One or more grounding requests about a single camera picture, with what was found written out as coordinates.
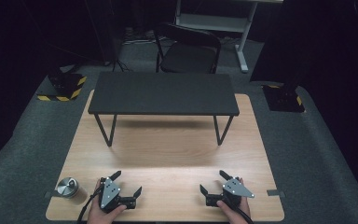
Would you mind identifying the black shelf riser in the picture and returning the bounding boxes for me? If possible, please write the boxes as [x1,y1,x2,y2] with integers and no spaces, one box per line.
[87,71,241,147]

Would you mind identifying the black tripod legs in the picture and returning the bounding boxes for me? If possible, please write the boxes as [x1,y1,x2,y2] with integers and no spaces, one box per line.
[111,58,131,73]

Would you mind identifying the person's left hand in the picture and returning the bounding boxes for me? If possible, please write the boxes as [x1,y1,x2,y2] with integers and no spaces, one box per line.
[86,177,128,224]

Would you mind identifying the black folding chair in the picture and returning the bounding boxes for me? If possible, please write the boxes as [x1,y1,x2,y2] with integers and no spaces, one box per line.
[153,22,223,75]

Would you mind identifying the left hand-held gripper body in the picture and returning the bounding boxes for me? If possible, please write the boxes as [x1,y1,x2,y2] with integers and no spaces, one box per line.
[99,176,137,215]

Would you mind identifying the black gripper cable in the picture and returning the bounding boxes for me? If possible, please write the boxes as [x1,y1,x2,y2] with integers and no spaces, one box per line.
[76,186,103,224]
[227,196,255,224]

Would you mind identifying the yellow black striped stand base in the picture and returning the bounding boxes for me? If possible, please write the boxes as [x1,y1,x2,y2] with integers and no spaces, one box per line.
[36,72,88,103]
[262,83,306,113]

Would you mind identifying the person's right hand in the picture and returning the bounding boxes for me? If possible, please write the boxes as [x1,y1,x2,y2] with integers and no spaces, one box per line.
[215,176,252,224]

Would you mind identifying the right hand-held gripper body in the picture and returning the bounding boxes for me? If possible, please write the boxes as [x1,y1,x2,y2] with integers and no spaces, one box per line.
[205,177,256,208]

